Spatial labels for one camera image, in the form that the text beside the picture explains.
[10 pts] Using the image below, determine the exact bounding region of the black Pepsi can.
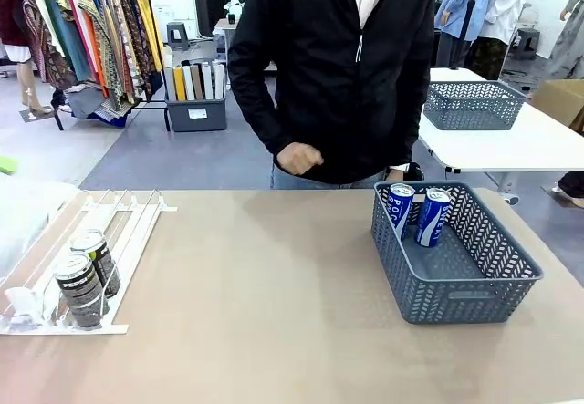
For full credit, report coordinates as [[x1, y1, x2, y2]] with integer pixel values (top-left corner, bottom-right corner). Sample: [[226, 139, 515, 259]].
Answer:
[[69, 228, 122, 299], [53, 252, 111, 329]]

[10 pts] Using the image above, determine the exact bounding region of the blue Pocari Sweat can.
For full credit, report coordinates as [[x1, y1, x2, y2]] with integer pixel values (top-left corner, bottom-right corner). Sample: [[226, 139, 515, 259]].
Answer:
[[413, 187, 453, 248], [387, 182, 417, 242]]

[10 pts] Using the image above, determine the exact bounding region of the grey plastic lattice basket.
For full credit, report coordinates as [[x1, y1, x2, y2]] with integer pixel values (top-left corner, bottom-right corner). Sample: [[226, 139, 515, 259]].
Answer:
[[370, 181, 545, 326], [422, 80, 528, 131]]

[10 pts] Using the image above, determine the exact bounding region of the person's right forearm black sleeve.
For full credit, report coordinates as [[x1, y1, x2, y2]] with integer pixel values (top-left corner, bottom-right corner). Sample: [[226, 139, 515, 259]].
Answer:
[[227, 69, 297, 161]]

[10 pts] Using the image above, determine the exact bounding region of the person's left forearm black sleeve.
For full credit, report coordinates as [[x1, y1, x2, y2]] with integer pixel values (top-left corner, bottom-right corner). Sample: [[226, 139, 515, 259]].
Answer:
[[387, 102, 428, 172]]

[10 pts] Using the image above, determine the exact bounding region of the white dispenser pusher paddle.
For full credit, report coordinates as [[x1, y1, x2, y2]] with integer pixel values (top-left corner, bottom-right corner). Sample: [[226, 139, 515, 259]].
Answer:
[[3, 286, 46, 328]]

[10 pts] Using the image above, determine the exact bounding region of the white can dispenser rack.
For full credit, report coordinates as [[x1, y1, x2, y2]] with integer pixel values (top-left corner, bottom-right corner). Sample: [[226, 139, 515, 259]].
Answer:
[[0, 188, 179, 336]]

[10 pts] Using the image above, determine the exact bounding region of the person's right hand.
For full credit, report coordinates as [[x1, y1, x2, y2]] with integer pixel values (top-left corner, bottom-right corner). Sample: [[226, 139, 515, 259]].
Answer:
[[276, 141, 326, 177]]

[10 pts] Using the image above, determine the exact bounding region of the pile of grey fabric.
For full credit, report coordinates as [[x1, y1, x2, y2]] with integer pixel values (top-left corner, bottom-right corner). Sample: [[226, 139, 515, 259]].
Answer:
[[66, 82, 134, 128]]

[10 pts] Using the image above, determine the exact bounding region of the brown patterned garment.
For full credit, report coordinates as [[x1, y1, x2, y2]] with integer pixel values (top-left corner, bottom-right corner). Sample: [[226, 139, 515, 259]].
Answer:
[[22, 0, 79, 91]]

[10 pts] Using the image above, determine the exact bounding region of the orange garment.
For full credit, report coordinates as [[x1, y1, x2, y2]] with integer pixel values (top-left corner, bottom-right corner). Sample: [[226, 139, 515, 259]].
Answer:
[[84, 15, 110, 99]]

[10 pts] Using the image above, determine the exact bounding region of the green garment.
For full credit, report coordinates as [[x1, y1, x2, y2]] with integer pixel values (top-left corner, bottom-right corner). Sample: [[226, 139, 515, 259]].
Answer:
[[37, 0, 92, 83]]

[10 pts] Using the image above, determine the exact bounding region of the mannequin in maroon top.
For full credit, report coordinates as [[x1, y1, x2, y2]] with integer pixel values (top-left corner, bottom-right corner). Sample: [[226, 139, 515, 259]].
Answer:
[[0, 0, 56, 123]]

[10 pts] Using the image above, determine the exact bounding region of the black clothes rack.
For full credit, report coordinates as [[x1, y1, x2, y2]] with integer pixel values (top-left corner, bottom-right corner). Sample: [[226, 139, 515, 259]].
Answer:
[[52, 0, 172, 133]]

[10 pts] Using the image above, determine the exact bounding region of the pink garment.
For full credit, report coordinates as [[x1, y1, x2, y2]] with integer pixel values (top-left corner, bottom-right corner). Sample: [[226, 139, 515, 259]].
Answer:
[[57, 0, 99, 82]]

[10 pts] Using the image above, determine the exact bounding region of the dark patterned garment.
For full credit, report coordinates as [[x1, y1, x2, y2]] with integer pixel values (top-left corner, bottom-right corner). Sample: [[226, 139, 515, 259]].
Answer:
[[108, 0, 155, 100]]

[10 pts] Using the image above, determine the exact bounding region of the grey fabric roll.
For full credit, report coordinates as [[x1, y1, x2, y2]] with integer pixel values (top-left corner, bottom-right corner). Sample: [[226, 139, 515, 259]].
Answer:
[[163, 67, 177, 102]]

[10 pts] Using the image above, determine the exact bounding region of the yellow fabric roll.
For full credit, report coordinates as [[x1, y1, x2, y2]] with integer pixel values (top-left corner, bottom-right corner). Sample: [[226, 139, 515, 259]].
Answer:
[[172, 67, 187, 102]]

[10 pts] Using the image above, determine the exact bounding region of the grey storage bin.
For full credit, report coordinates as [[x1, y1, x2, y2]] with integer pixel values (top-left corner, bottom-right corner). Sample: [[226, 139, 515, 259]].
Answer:
[[164, 87, 228, 133]]

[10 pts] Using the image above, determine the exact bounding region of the yellow garment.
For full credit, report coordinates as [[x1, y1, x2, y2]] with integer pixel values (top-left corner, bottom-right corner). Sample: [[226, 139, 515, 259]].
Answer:
[[127, 0, 164, 74]]

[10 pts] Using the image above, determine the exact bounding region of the brown fabric roll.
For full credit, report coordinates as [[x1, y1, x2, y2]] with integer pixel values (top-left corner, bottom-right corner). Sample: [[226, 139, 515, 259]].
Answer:
[[190, 64, 204, 101]]

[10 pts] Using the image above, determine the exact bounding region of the grey plastic stool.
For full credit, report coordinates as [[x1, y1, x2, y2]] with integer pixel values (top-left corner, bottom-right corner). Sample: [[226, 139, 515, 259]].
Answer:
[[166, 21, 191, 52]]

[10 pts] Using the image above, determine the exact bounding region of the grey background work table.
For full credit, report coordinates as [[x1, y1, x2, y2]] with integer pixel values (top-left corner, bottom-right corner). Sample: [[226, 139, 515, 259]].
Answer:
[[213, 16, 239, 73]]

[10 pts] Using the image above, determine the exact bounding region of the person in black jacket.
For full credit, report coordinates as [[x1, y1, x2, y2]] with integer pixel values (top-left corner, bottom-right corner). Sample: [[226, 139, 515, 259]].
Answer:
[[226, 0, 437, 191]]

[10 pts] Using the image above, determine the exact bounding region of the mannequin in blue shirt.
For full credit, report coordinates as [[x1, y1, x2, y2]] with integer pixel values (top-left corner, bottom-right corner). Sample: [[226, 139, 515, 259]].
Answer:
[[433, 0, 496, 70]]

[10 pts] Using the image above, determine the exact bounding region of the white side table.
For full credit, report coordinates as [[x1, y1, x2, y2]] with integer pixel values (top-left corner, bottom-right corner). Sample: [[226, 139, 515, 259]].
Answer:
[[417, 67, 584, 207]]

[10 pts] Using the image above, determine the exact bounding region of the mannequin in white coat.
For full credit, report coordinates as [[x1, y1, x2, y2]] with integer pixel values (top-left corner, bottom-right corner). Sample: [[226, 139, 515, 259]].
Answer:
[[469, 0, 535, 81]]

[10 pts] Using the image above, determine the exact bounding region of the dark grey stool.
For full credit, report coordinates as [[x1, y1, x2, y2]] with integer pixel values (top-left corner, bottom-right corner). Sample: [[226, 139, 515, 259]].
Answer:
[[514, 27, 542, 61]]

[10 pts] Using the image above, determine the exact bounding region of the cardboard box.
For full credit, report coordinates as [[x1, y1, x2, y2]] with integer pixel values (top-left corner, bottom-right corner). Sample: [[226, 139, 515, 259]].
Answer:
[[531, 78, 584, 131]]

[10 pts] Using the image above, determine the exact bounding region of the seated person's leg and shoe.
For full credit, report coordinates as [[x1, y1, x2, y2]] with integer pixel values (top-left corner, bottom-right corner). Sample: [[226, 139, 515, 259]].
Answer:
[[550, 171, 584, 210]]

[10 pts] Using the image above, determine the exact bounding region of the mannequin in grey dress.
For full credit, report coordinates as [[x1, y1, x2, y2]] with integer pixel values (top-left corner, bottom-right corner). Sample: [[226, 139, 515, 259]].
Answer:
[[545, 0, 584, 81]]

